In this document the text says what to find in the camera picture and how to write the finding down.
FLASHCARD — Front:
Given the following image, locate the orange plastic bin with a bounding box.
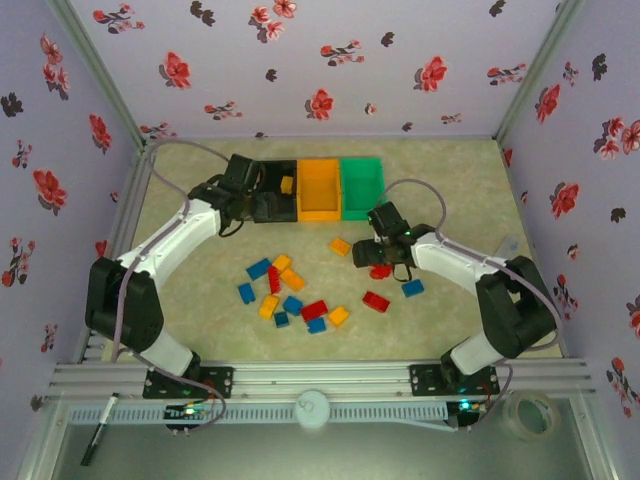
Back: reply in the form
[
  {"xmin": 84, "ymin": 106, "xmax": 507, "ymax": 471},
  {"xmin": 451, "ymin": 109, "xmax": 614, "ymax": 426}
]
[{"xmin": 297, "ymin": 158, "xmax": 345, "ymax": 224}]

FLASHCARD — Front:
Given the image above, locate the clear plastic piece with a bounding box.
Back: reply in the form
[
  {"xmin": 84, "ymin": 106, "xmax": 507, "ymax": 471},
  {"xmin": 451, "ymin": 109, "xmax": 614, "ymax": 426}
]
[{"xmin": 492, "ymin": 233, "xmax": 521, "ymax": 262}]

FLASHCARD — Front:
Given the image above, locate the white round cap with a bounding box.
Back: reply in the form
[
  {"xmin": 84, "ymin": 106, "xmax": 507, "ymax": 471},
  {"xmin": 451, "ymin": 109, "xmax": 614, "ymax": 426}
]
[{"xmin": 294, "ymin": 389, "xmax": 331, "ymax": 430}]

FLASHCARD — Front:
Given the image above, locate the aluminium corner post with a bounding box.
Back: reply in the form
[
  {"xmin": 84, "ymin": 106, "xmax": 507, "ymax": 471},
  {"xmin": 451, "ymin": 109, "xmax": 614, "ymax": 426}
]
[
  {"xmin": 492, "ymin": 0, "xmax": 586, "ymax": 144},
  {"xmin": 47, "ymin": 0, "xmax": 149, "ymax": 146}
]

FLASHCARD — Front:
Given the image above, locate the lavender left arm cable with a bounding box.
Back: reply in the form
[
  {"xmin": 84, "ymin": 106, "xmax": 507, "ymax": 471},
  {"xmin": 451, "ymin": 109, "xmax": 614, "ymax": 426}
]
[{"xmin": 110, "ymin": 139, "xmax": 236, "ymax": 435}]

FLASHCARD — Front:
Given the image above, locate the black plastic bin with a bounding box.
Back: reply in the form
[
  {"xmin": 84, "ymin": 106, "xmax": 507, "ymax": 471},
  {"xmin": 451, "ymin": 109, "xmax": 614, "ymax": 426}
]
[{"xmin": 249, "ymin": 158, "xmax": 300, "ymax": 224}]

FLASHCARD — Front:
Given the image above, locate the wide aluminium frame rail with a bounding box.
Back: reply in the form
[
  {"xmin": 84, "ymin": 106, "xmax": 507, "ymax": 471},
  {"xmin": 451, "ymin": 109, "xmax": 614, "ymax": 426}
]
[{"xmin": 49, "ymin": 358, "xmax": 599, "ymax": 401}]

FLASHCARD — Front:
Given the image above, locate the clear tape roll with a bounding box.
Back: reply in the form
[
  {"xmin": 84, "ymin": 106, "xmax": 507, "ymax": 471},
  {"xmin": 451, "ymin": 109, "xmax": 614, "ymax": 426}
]
[{"xmin": 501, "ymin": 391, "xmax": 562, "ymax": 441}]

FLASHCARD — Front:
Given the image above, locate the aluminium side frame rail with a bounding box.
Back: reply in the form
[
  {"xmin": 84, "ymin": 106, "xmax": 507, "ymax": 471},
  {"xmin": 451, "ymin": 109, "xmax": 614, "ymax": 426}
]
[{"xmin": 74, "ymin": 142, "xmax": 156, "ymax": 364}]

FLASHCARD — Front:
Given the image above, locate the lavender right arm cable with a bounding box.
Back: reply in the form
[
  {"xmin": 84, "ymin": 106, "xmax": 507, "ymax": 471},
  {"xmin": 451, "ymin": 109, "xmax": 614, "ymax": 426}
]
[{"xmin": 372, "ymin": 178, "xmax": 564, "ymax": 434}]

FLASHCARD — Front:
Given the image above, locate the white slotted cable duct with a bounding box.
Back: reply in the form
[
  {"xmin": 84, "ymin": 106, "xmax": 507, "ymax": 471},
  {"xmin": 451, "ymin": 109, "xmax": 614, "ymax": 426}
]
[{"xmin": 67, "ymin": 403, "xmax": 450, "ymax": 425}]

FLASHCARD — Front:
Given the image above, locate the green plastic bin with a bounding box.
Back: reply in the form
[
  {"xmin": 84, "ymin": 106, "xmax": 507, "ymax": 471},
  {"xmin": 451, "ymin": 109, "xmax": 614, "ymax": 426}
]
[{"xmin": 339, "ymin": 157, "xmax": 387, "ymax": 222}]

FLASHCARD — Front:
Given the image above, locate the black marker pen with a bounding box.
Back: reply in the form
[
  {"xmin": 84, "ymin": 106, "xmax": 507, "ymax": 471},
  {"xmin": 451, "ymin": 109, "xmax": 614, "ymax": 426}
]
[{"xmin": 79, "ymin": 393, "xmax": 121, "ymax": 467}]

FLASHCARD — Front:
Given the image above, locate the aluminium lower frame bar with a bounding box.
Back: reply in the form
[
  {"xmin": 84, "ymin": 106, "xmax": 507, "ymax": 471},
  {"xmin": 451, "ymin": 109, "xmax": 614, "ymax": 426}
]
[
  {"xmin": 14, "ymin": 392, "xmax": 69, "ymax": 480},
  {"xmin": 569, "ymin": 389, "xmax": 619, "ymax": 480}
]

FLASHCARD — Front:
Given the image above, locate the lavender arm cable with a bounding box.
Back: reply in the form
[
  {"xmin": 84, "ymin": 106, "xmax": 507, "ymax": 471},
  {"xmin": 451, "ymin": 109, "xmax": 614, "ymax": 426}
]
[
  {"xmin": 110, "ymin": 139, "xmax": 236, "ymax": 435},
  {"xmin": 372, "ymin": 178, "xmax": 564, "ymax": 434}
]

